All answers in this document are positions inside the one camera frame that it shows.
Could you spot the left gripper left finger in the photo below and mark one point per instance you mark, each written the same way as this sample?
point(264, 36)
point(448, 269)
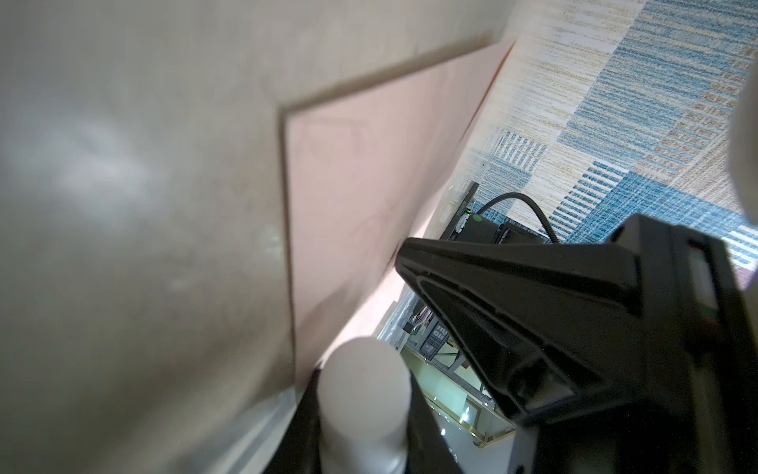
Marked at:
point(299, 452)

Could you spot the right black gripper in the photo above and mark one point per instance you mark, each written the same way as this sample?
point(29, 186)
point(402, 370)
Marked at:
point(636, 356)

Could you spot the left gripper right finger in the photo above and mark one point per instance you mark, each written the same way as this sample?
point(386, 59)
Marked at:
point(428, 452)

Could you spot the white glue stick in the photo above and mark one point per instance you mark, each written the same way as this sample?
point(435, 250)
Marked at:
point(364, 393)

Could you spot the pale pink envelope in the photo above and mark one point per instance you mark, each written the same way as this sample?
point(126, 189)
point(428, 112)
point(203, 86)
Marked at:
point(364, 172)

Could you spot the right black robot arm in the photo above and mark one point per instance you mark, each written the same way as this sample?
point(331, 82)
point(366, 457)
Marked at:
point(485, 228)

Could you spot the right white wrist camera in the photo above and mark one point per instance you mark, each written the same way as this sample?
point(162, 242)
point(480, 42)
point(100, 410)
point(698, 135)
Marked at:
point(742, 146)

